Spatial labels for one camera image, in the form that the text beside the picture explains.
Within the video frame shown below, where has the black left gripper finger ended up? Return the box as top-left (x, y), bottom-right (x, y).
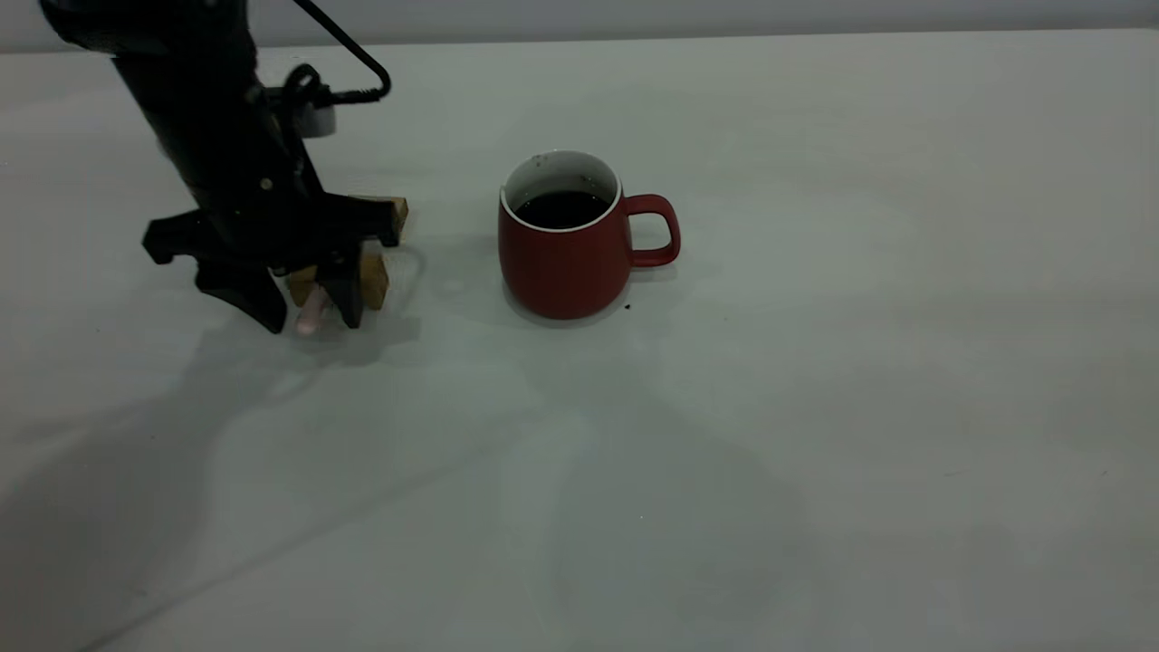
top-left (316, 242), bottom-right (366, 330)
top-left (194, 263), bottom-right (290, 335)

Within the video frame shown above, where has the pink handled metal spoon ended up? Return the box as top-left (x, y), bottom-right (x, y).
top-left (295, 285), bottom-right (330, 337)

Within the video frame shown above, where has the arched wooden block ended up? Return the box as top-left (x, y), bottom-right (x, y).
top-left (286, 252), bottom-right (391, 312)

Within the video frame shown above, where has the black coffee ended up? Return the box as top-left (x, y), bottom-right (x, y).
top-left (513, 189), bottom-right (613, 231)

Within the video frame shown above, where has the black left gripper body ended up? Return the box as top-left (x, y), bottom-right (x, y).
top-left (142, 86), bottom-right (405, 271)

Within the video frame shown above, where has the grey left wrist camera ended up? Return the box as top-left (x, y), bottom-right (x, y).
top-left (288, 86), bottom-right (338, 139)

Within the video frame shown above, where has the red ceramic mug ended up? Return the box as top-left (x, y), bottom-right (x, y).
top-left (497, 149), bottom-right (682, 321)

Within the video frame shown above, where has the flat wooden block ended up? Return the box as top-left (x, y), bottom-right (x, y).
top-left (349, 194), bottom-right (410, 234)

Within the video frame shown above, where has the black camera cable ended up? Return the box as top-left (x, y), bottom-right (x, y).
top-left (281, 0), bottom-right (393, 110)

